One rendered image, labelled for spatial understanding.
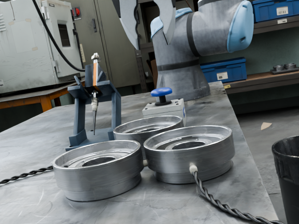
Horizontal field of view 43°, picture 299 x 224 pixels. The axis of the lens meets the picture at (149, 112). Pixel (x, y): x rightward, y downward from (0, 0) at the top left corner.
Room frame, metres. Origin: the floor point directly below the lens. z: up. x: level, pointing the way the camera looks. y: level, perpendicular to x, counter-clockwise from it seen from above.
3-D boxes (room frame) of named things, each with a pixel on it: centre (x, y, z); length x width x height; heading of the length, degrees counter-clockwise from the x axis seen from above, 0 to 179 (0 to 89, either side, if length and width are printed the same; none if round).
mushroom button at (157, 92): (0.69, -0.03, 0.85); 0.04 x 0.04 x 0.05
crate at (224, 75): (4.07, -0.84, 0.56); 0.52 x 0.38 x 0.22; 77
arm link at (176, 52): (1.03, -0.11, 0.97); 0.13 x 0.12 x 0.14; 62
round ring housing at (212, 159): (0.43, -0.04, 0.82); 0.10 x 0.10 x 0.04
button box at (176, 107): (0.69, -0.03, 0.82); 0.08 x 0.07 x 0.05; 170
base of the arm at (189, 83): (1.03, -0.10, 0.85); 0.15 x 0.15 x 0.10
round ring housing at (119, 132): (0.55, 0.01, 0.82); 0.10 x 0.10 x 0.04
